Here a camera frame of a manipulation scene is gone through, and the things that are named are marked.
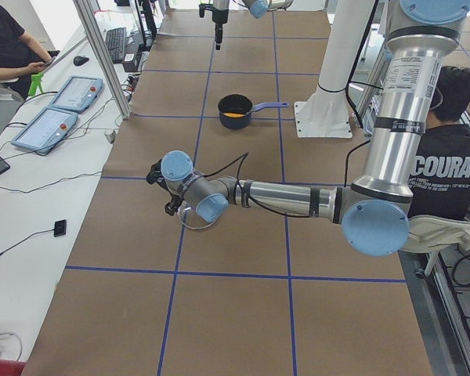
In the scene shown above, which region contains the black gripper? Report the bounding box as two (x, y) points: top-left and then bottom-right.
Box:
(212, 6), (229, 50)
(146, 162), (180, 215)

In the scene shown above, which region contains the glass pot lid blue knob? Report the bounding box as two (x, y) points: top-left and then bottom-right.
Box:
(177, 201), (215, 231)

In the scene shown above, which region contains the yellow plastic corn cob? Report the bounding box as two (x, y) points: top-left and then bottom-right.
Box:
(223, 113), (245, 118)

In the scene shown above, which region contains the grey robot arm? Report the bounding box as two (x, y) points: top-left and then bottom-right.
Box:
(146, 1), (470, 256)
(199, 0), (294, 50)

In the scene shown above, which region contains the dark blue saucepan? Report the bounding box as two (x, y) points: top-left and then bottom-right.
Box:
(217, 94), (289, 129)

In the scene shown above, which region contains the black keyboard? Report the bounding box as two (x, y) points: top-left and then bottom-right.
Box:
(105, 27), (127, 63)

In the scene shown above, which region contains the small black square device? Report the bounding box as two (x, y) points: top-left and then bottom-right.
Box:
(53, 219), (67, 237)

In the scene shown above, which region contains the black computer mouse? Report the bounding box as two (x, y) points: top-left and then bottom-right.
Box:
(73, 56), (89, 67)

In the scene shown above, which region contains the lower teach pendant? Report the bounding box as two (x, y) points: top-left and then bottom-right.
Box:
(11, 107), (78, 155)

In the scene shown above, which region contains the teach pendant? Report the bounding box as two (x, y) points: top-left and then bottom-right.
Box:
(11, 107), (78, 155)
(49, 75), (103, 114)

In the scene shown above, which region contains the upper teach pendant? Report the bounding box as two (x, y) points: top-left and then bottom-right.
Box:
(49, 75), (103, 114)

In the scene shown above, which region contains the green plastic stand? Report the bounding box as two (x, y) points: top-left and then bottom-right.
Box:
(28, 72), (44, 96)

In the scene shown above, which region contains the person with phone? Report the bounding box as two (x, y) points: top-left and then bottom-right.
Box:
(0, 5), (59, 99)

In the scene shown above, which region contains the white chair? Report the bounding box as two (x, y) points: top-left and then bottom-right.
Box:
(401, 206), (470, 279)

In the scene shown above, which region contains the seated person black shirt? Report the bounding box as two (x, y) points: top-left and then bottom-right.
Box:
(407, 66), (470, 220)

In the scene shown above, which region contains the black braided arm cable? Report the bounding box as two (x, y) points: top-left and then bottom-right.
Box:
(201, 152), (322, 219)

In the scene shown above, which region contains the aluminium frame post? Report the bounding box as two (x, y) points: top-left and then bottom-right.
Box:
(73, 0), (131, 120)

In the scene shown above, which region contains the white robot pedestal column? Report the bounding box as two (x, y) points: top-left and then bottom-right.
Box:
(316, 0), (376, 104)

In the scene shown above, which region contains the white robot mounting base plate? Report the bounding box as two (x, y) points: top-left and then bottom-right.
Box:
(294, 99), (353, 139)

